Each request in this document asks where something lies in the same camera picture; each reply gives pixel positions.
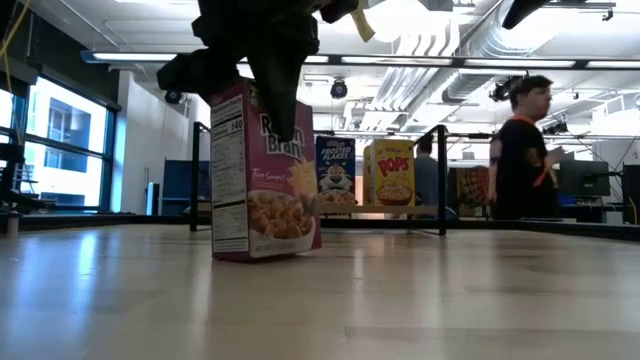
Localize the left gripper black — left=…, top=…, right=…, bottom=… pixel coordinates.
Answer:
left=157, top=0, right=361, bottom=144

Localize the blue Frosted Flakes cereal box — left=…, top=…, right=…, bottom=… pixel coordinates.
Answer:
left=315, top=135, right=357, bottom=207

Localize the pink Raisin Bran cereal box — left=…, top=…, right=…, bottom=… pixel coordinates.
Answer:
left=209, top=78, right=324, bottom=264

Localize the yellow Pops cereal box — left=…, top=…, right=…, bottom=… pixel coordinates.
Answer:
left=362, top=138, right=417, bottom=208

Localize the black bar with light strips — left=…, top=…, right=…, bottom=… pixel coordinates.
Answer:
left=79, top=48, right=640, bottom=71

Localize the yellow tag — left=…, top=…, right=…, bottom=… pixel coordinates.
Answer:
left=349, top=3, right=376, bottom=44

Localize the blue cabinet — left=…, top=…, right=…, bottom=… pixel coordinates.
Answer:
left=159, top=158, right=211, bottom=217

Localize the person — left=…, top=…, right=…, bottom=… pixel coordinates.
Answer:
left=413, top=133, right=441, bottom=207
left=487, top=74, right=567, bottom=221

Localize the black computer monitor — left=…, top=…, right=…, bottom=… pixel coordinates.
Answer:
left=558, top=159, right=612, bottom=199

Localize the brown patterned box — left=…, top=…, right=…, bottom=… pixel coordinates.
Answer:
left=448, top=166, right=492, bottom=217

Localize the large window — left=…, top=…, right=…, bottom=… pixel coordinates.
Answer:
left=0, top=74, right=120, bottom=214

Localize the silver ventilation duct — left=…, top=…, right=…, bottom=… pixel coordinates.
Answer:
left=442, top=0, right=556, bottom=104

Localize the wooden shelf with black frame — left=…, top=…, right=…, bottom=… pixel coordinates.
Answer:
left=188, top=120, right=449, bottom=237

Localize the yellow cable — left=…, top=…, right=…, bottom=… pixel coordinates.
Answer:
left=0, top=0, right=32, bottom=146

